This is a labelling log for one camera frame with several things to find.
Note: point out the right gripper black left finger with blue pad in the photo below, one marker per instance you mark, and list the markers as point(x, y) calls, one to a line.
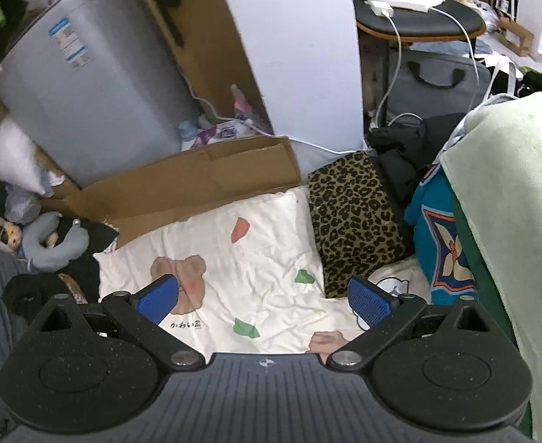
point(138, 316)

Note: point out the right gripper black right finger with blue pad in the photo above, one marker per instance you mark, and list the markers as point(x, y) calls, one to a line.
point(390, 319)

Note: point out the leopard print skirt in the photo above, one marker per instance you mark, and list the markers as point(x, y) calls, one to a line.
point(354, 223)

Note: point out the teal patterned garment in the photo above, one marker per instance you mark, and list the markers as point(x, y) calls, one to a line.
point(436, 239)

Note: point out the blue grey neck pillow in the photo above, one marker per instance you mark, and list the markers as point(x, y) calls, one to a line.
point(41, 245)

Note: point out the black ribbed garment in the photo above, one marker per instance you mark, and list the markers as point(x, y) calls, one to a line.
point(26, 294)

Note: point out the white cartoon print bedsheet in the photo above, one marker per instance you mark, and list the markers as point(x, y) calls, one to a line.
point(252, 280)

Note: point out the folded black garment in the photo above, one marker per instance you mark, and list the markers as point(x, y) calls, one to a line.
point(404, 154)

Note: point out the light green towel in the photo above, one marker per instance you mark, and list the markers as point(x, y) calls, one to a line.
point(493, 163)

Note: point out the purple white tissue pack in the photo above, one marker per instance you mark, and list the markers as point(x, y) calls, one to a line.
point(193, 137)

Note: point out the silver grey appliance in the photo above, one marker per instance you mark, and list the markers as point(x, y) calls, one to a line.
point(95, 85)

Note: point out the brown cardboard sheet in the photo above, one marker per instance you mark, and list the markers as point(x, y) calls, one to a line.
point(207, 174)

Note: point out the grey bag black handles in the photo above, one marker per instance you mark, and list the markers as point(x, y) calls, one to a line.
point(429, 84)

